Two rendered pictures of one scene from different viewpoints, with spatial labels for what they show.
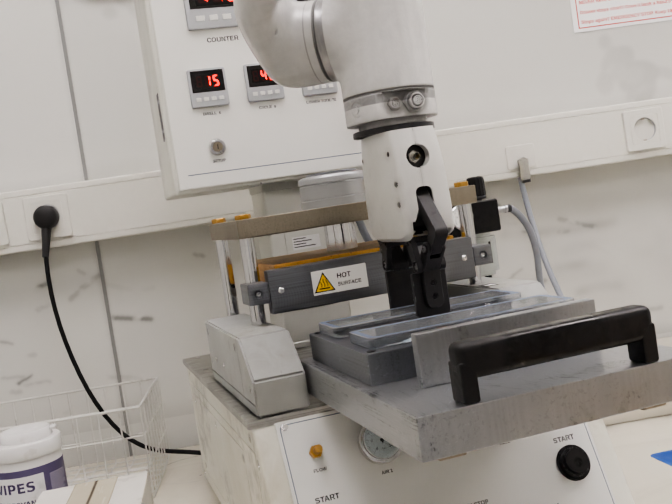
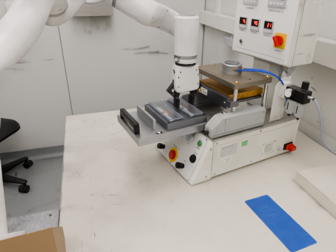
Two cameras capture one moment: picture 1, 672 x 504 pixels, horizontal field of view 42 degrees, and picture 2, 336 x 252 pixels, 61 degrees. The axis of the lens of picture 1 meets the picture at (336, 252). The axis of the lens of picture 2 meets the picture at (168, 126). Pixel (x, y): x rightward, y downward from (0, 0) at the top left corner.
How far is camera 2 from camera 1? 1.25 m
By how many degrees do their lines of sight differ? 79
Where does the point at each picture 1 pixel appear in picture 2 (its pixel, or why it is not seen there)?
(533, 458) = (189, 151)
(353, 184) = (226, 68)
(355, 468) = not seen: hidden behind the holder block
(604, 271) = not seen: outside the picture
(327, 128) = (266, 45)
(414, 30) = (179, 42)
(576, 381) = (127, 126)
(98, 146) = not seen: hidden behind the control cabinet
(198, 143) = (238, 38)
